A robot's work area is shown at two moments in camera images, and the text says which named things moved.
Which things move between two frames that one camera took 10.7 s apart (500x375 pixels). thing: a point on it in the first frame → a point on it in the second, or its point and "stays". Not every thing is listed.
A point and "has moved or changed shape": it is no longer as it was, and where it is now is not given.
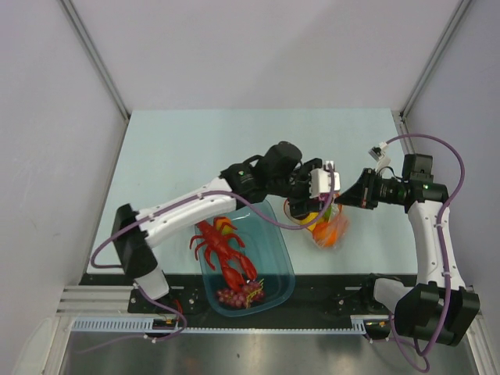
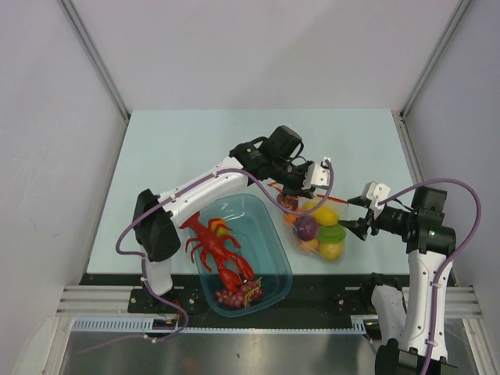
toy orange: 325,234 → 291,218
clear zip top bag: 329,227 has moved or changed shape
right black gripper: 362,194 → 359,226
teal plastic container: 268,248 stays
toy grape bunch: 252,291 stays
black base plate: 324,296 stays
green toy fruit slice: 333,210 → 331,233
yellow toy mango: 312,216 → 324,215
